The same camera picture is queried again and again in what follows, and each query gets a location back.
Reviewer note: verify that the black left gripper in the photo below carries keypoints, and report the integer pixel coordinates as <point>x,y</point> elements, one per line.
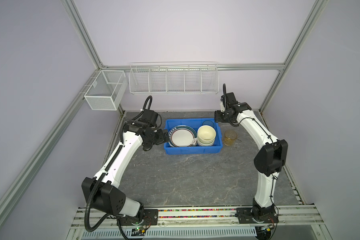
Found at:
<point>161,139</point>

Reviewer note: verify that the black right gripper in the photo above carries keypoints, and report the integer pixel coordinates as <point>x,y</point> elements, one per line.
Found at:
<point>217,117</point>

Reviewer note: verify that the amber glass cup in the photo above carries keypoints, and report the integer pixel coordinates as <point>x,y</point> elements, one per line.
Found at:
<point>230,137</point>

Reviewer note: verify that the bowls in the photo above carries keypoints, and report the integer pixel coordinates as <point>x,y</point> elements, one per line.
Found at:
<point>206,133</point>

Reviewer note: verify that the green rimmed white plate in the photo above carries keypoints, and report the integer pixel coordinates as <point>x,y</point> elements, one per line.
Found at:
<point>182,136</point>

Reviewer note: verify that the light green bowl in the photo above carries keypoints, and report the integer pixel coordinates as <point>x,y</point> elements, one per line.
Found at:
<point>204,141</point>

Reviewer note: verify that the cream white bowl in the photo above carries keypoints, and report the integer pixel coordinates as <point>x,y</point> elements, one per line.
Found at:
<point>205,145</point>

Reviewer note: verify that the green glass cup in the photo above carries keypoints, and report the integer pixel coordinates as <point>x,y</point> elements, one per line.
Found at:
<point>208,123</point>

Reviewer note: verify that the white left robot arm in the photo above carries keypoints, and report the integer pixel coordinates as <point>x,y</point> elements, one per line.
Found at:
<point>102,193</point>

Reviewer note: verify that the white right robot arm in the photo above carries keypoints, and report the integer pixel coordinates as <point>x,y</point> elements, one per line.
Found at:
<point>269,161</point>

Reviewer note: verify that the small white mesh basket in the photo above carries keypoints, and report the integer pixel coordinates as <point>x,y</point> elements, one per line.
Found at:
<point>106,91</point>

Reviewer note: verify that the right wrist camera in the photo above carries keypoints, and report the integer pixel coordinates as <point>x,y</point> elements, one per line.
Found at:
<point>228,100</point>

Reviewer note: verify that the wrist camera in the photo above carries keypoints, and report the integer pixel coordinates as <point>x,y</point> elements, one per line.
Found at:
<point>149,117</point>
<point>228,100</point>

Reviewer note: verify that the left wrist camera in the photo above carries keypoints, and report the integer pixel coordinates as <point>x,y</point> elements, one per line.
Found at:
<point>149,117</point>

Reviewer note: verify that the long white wire basket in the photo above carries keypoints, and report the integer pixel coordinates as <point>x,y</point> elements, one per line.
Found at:
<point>174,78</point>

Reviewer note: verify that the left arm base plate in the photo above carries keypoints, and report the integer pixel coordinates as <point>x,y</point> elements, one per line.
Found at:
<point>149,217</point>

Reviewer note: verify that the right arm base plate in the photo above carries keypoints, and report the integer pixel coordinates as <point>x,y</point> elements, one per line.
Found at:
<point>246,215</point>

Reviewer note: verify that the aluminium mounting rail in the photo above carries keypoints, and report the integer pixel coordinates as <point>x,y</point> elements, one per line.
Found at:
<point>204,223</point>

